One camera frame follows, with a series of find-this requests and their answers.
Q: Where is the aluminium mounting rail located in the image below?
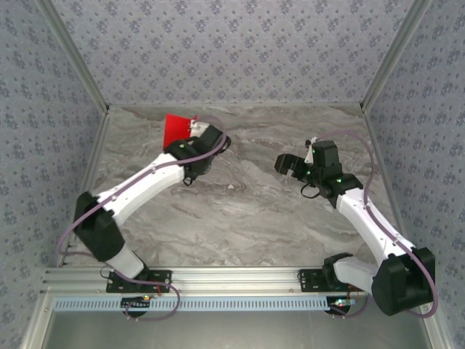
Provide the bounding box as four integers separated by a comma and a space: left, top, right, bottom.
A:
39, 266, 437, 296

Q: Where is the black left controller board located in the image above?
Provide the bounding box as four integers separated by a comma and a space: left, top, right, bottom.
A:
121, 296, 153, 313

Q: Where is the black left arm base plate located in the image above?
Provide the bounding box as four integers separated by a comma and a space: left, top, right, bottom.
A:
106, 269, 173, 294

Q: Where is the black controller board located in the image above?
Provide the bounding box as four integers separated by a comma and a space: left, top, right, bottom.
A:
121, 296, 153, 313
328, 297, 359, 316

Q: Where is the aluminium frame post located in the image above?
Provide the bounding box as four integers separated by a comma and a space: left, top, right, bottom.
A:
358, 0, 436, 114
35, 0, 110, 114

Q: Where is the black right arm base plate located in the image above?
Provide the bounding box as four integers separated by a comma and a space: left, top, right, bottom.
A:
298, 268, 366, 294

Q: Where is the red paper sheet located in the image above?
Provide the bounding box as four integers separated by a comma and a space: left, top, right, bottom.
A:
162, 113, 199, 151

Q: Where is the slotted grey cable duct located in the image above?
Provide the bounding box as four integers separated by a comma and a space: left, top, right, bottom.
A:
53, 295, 333, 313

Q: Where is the aluminium table side rail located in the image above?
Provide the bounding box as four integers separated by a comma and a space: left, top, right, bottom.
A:
359, 103, 417, 268
56, 108, 110, 268

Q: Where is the aluminium table end rail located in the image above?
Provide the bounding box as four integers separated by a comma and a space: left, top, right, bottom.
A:
107, 103, 364, 109

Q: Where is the black right controller board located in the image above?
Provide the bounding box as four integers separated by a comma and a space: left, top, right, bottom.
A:
328, 297, 359, 316

